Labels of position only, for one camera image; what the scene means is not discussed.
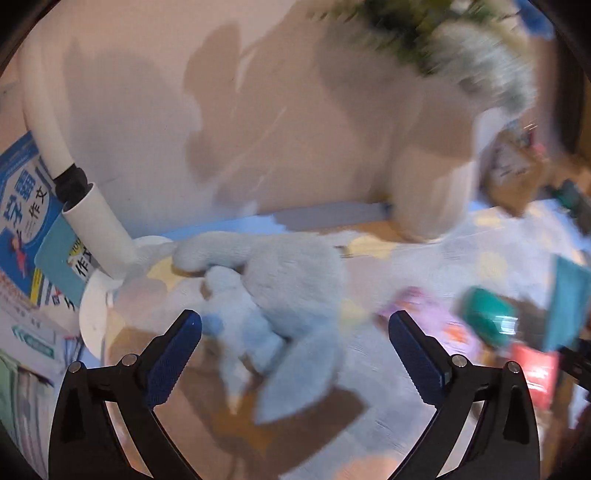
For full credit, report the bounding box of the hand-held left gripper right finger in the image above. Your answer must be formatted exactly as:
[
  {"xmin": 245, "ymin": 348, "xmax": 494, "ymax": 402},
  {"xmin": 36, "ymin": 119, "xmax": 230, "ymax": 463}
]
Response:
[{"xmin": 388, "ymin": 310, "xmax": 541, "ymax": 480}]

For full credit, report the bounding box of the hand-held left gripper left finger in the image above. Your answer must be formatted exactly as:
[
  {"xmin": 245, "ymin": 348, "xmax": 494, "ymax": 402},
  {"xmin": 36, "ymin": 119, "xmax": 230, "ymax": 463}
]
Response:
[{"xmin": 48, "ymin": 309, "xmax": 218, "ymax": 480}]

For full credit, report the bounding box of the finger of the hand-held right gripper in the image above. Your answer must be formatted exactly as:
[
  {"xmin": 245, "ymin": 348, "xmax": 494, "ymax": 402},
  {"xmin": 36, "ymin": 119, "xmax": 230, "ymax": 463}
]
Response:
[{"xmin": 558, "ymin": 346, "xmax": 591, "ymax": 386}]

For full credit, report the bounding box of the teal cloth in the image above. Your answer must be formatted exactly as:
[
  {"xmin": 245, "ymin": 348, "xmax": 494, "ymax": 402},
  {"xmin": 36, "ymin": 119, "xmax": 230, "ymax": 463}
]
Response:
[{"xmin": 540, "ymin": 256, "xmax": 591, "ymax": 354}]

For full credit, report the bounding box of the light blue plush toy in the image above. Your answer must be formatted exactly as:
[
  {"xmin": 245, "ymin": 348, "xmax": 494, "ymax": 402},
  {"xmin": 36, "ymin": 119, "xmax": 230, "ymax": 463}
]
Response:
[{"xmin": 171, "ymin": 231, "xmax": 352, "ymax": 425}]

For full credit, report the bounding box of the red packet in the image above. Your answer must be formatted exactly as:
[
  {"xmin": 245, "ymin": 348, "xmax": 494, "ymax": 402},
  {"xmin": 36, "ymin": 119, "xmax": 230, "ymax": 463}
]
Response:
[{"xmin": 510, "ymin": 344, "xmax": 561, "ymax": 411}]

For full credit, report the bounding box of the pink packet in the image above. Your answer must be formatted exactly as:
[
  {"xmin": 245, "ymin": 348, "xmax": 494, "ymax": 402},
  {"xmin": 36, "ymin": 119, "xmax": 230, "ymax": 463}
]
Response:
[{"xmin": 379, "ymin": 286, "xmax": 485, "ymax": 365}]

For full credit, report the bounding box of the fan pattern table mat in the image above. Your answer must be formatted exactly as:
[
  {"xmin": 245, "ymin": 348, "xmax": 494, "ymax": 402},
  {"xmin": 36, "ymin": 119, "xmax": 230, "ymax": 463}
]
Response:
[{"xmin": 106, "ymin": 203, "xmax": 591, "ymax": 480}]

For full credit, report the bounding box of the row of books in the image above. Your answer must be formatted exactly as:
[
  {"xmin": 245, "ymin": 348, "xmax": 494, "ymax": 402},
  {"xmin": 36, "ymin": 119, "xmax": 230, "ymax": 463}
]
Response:
[{"xmin": 0, "ymin": 272, "xmax": 93, "ymax": 462}]

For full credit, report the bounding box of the teal booklet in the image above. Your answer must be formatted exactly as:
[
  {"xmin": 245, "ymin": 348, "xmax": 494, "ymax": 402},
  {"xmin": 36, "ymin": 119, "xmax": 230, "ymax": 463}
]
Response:
[{"xmin": 34, "ymin": 215, "xmax": 100, "ymax": 312}]

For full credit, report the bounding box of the white desk lamp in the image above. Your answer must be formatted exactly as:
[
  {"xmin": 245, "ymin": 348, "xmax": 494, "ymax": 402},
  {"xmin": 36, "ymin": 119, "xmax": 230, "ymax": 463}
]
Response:
[{"xmin": 18, "ymin": 41, "xmax": 174, "ymax": 361}]

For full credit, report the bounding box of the white ribbed vase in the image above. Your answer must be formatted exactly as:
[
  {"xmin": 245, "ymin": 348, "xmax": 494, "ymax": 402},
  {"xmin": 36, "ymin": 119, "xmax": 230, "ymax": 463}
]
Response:
[{"xmin": 390, "ymin": 108, "xmax": 502, "ymax": 243}]

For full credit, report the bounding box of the cardboard box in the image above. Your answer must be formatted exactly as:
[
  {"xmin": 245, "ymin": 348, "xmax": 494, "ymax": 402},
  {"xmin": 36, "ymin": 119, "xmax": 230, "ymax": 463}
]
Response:
[{"xmin": 480, "ymin": 120, "xmax": 555, "ymax": 217}]

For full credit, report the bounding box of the blue cover workbook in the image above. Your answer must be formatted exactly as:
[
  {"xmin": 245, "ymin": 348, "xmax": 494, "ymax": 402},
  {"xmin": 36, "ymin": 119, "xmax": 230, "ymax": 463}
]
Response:
[{"xmin": 0, "ymin": 131, "xmax": 65, "ymax": 305}]

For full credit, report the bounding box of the artificial flower bunch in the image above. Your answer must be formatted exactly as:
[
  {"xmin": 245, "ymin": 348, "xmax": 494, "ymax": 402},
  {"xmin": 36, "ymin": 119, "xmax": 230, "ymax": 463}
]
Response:
[{"xmin": 318, "ymin": 0, "xmax": 555, "ymax": 112}]

